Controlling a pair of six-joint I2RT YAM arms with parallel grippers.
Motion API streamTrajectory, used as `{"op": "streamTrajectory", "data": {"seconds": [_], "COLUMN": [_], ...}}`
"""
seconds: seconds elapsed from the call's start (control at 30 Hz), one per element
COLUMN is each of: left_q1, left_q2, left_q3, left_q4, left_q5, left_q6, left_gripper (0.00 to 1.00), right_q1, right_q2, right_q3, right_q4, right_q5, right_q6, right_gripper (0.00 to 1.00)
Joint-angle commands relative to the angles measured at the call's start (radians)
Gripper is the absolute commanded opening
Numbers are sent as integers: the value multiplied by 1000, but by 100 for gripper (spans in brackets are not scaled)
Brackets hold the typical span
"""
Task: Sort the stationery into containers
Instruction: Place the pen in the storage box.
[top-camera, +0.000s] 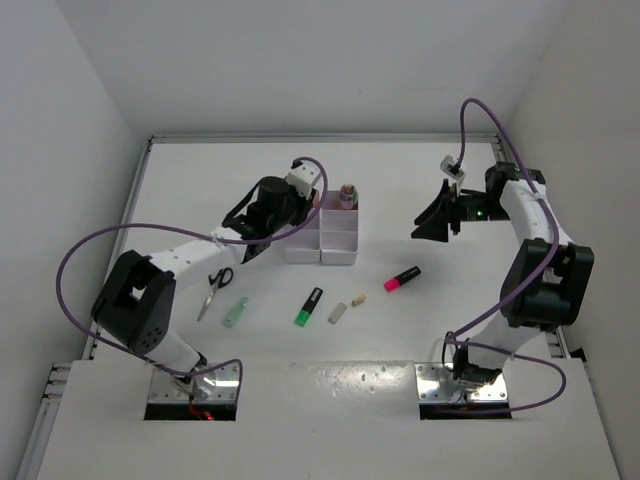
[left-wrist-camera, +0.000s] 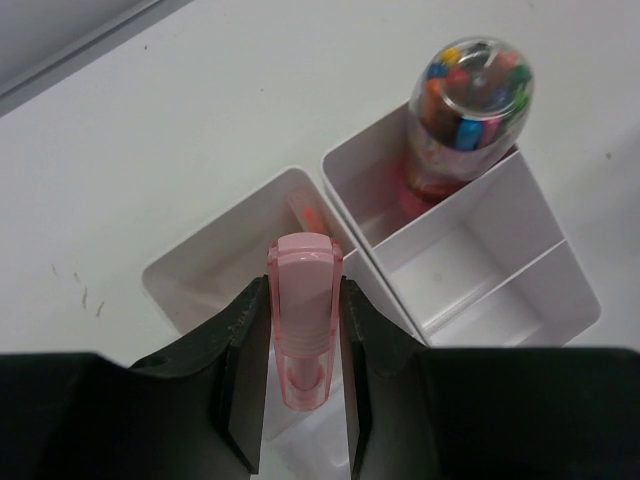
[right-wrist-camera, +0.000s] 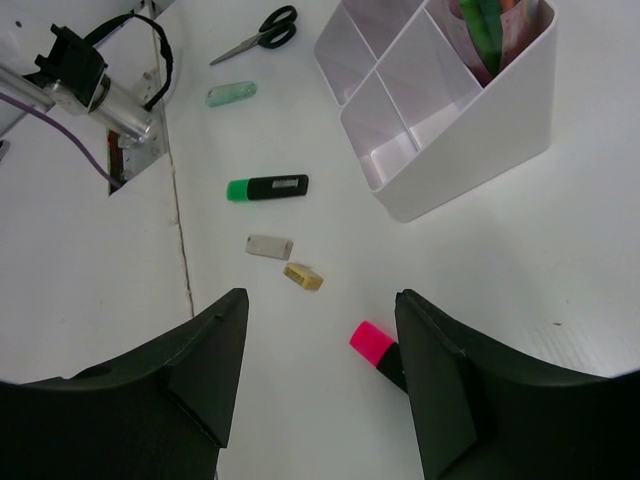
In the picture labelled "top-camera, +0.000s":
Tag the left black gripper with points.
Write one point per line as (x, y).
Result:
(303, 204)

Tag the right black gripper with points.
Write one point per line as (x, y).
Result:
(436, 227)

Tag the clear tube of colored pens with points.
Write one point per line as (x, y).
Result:
(348, 197)

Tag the pink black highlighter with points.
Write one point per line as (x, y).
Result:
(402, 278)

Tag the green black highlighter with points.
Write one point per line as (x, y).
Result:
(308, 307)

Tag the green correction tape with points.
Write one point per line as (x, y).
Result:
(235, 313)

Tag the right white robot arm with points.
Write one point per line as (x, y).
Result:
(546, 283)

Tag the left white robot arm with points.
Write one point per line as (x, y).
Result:
(135, 305)

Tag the left white organizer box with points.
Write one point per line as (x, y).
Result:
(304, 246)

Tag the white organizer box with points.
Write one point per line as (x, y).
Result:
(304, 246)
(339, 232)

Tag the right white organizer box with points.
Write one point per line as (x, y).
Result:
(339, 232)

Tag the small tan eraser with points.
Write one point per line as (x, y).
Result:
(358, 300)

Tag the grey eraser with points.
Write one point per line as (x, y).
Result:
(337, 313)

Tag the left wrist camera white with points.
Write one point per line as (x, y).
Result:
(303, 177)

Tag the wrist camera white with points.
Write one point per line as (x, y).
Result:
(303, 177)
(452, 168)

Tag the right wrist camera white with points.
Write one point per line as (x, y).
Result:
(452, 168)

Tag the black handled scissors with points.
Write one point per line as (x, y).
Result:
(220, 280)

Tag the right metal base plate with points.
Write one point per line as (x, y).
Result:
(435, 382)

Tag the metal base plate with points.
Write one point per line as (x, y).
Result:
(218, 387)
(435, 382)

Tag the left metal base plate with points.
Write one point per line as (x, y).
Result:
(218, 387)

